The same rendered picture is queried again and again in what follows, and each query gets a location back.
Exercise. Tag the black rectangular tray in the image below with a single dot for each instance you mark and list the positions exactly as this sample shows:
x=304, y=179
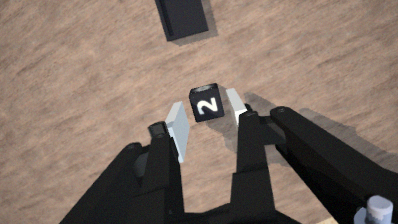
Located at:
x=181, y=18

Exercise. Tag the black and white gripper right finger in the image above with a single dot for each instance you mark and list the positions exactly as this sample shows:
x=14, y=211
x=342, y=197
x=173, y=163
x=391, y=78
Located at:
x=353, y=188

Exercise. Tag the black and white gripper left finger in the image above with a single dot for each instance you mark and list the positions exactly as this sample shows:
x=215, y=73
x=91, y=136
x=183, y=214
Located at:
x=151, y=198

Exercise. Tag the black cube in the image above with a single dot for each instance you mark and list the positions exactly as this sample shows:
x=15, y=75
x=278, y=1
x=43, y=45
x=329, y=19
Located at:
x=206, y=102

